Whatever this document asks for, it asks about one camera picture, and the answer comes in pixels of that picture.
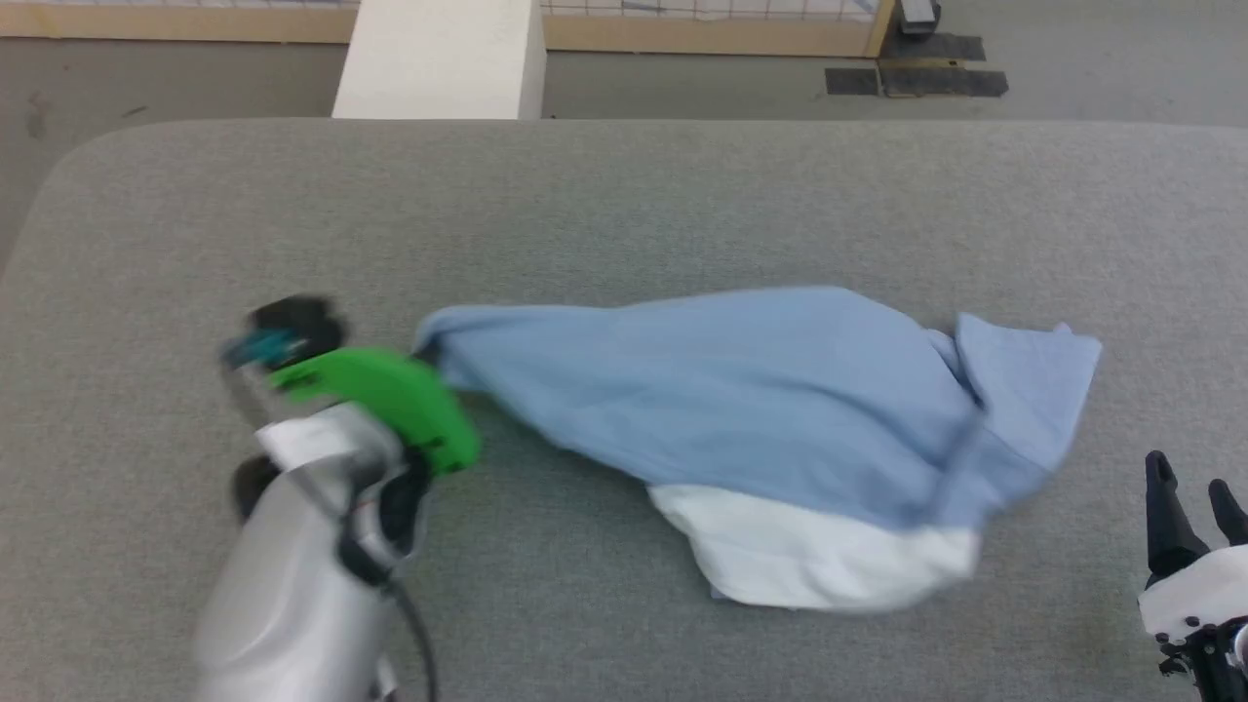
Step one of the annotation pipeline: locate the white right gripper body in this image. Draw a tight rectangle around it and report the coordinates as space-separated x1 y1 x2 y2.
1138 543 1248 642

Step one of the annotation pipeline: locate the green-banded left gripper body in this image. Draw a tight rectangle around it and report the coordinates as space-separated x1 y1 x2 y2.
268 348 482 478

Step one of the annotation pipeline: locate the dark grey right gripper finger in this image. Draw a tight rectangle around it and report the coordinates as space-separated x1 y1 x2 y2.
1145 449 1211 587
1208 479 1248 548

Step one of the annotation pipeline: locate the blue and white garment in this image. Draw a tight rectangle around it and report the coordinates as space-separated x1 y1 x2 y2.
414 285 1104 613

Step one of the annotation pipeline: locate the grey fabric padded surface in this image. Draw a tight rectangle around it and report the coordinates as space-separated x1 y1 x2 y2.
0 118 1248 702

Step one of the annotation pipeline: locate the white rectangular pillar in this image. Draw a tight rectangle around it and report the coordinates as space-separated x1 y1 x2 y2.
331 0 548 121

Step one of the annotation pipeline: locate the black cable with teal connector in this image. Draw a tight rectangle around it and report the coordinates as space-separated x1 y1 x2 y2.
220 330 309 372

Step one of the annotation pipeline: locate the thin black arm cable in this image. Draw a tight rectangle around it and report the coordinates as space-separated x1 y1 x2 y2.
336 468 439 702

